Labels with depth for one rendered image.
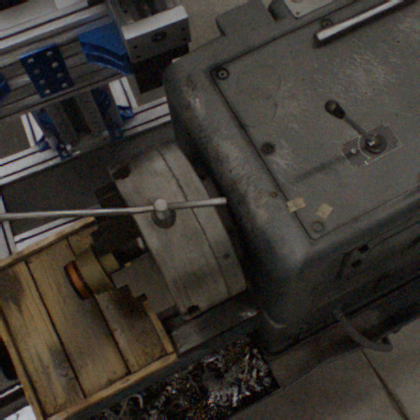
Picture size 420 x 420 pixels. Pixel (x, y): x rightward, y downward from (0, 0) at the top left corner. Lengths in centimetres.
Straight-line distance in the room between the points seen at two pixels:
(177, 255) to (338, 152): 31
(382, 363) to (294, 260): 130
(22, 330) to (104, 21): 68
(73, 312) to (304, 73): 68
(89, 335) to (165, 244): 40
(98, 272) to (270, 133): 38
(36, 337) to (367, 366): 120
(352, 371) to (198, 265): 125
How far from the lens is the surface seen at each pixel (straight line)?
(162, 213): 105
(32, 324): 150
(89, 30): 158
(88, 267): 124
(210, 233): 113
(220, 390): 172
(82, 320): 147
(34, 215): 104
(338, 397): 231
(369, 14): 127
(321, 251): 109
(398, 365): 235
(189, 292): 117
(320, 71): 122
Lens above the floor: 228
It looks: 69 degrees down
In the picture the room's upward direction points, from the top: 10 degrees counter-clockwise
